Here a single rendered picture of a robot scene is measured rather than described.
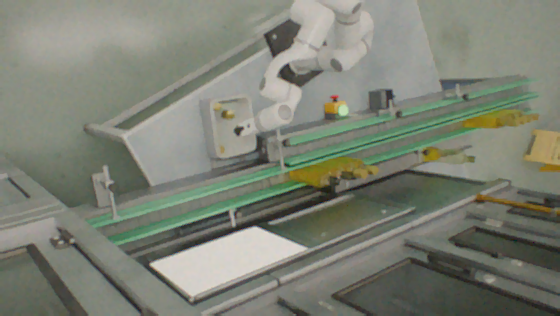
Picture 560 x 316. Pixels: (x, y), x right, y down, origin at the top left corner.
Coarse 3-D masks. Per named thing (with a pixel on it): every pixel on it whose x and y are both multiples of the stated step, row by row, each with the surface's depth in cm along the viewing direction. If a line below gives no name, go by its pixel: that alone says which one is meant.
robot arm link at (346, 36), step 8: (368, 16) 183; (336, 24) 178; (352, 24) 175; (360, 24) 181; (368, 24) 183; (336, 32) 180; (344, 32) 178; (352, 32) 178; (360, 32) 181; (368, 32) 186; (336, 40) 183; (344, 40) 181; (352, 40) 181; (360, 40) 184; (368, 40) 191; (344, 48) 184; (368, 48) 193
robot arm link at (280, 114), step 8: (296, 88) 165; (288, 96) 163; (296, 96) 164; (280, 104) 161; (288, 104) 163; (296, 104) 165; (264, 112) 166; (272, 112) 161; (280, 112) 160; (288, 112) 162; (264, 120) 165; (272, 120) 162; (280, 120) 160; (288, 120) 162; (264, 128) 169; (272, 128) 167
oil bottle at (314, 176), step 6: (300, 168) 199; (306, 168) 198; (312, 168) 197; (318, 168) 196; (294, 174) 202; (300, 174) 198; (306, 174) 195; (312, 174) 192; (318, 174) 189; (324, 174) 189; (330, 174) 190; (294, 180) 203; (300, 180) 199; (306, 180) 196; (312, 180) 193; (318, 180) 190; (324, 180) 188; (318, 186) 190; (324, 186) 190
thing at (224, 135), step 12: (228, 96) 190; (240, 96) 192; (228, 108) 198; (240, 108) 200; (216, 120) 196; (228, 120) 199; (240, 120) 202; (216, 132) 188; (228, 132) 199; (216, 144) 189; (228, 144) 200; (240, 144) 203; (252, 144) 199; (228, 156) 192
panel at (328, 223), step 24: (288, 216) 191; (312, 216) 189; (336, 216) 186; (360, 216) 183; (384, 216) 179; (216, 240) 176; (288, 240) 168; (312, 240) 166; (336, 240) 164; (144, 264) 163; (288, 264) 154; (216, 288) 140
